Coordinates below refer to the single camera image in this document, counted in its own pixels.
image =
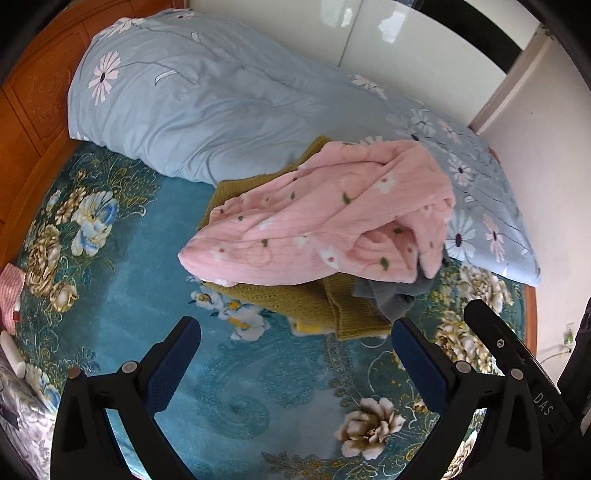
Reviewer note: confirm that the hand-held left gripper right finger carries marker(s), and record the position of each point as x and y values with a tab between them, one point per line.
418	364

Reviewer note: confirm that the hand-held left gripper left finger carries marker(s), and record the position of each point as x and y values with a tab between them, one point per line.
173	364

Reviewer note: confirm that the pink floral fleece pants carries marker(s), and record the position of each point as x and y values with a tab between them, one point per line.
300	221

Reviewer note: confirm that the grey garment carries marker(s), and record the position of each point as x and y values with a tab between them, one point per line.
392	300

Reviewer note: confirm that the teal floral plush blanket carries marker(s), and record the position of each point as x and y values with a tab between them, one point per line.
258	397

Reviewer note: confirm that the mustard yellow knit sweater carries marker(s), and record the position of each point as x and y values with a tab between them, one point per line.
286	304

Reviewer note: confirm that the white bottle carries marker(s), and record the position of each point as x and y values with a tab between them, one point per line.
13	353

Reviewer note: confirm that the grey floral pillow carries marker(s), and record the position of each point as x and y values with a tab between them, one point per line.
23	424

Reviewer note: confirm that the pink striped cloth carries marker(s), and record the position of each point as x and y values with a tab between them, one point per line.
10	286

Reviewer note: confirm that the light blue daisy quilt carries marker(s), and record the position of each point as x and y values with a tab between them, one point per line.
207	106

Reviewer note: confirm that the carved wooden headboard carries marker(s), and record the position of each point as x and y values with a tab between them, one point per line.
32	115

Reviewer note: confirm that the white glossy wardrobe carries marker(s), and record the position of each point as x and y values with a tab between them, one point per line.
346	37

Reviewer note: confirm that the black glossy wardrobe panel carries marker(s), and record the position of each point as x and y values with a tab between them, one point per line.
489	32

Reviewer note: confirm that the wall socket with charger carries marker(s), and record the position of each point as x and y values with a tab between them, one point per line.
567	339

